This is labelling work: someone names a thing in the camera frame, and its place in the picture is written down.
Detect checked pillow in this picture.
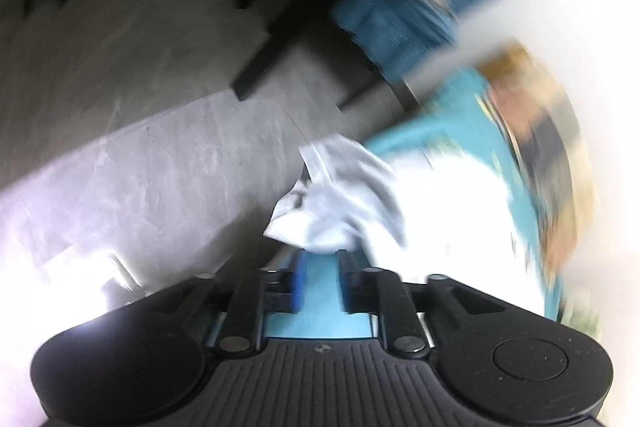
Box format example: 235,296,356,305
477,43,597,279

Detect white shirt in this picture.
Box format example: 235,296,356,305
263,134,547,309

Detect teal printed bedsheet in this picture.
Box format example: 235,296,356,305
267,69,571,340

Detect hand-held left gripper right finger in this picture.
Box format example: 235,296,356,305
336,249,501,355

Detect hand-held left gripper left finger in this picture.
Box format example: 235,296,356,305
150,252,309,355

